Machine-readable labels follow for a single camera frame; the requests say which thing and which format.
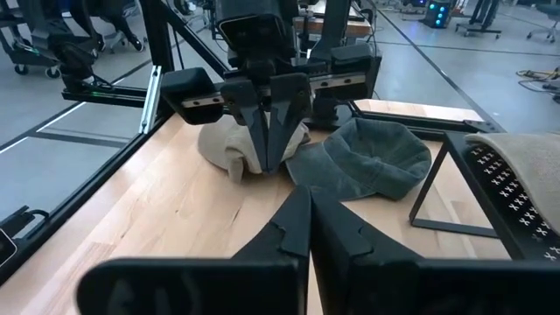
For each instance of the dark green baseball cap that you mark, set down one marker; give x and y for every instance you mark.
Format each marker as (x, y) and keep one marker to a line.
(372, 162)

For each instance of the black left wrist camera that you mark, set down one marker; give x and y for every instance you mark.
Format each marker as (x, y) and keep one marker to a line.
(256, 30)

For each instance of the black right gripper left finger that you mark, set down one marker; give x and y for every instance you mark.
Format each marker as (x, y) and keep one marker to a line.
(219, 284)

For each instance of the beige baseball cap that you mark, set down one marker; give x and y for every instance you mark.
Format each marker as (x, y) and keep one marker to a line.
(223, 149)
(534, 170)

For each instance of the small table-level camera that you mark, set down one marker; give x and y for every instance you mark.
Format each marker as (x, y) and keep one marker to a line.
(6, 249)

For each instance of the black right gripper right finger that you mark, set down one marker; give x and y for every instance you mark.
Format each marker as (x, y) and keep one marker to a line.
(394, 284)

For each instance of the wooden top table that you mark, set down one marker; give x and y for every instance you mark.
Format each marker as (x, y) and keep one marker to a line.
(356, 27)

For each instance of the black wheeled cart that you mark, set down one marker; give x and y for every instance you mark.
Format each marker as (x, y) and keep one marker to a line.
(26, 52)

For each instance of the office chair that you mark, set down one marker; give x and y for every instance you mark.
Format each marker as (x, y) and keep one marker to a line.
(547, 11)

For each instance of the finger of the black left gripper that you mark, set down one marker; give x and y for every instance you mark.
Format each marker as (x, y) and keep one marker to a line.
(245, 105)
(289, 100)

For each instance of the black perforated metal stand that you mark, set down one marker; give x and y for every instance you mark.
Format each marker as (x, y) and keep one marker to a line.
(494, 184)

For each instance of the black floor stand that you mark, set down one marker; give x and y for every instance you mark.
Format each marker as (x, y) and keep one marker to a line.
(479, 28)

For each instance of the person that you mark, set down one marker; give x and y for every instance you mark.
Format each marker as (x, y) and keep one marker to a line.
(114, 22)

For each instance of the black aluminium table frame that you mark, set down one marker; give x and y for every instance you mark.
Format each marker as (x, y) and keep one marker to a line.
(109, 168)

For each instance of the machine with teal lights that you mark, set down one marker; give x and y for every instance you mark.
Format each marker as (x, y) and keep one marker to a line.
(437, 15)

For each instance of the silver aluminium bracket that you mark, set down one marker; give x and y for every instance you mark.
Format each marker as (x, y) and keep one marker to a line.
(151, 100)

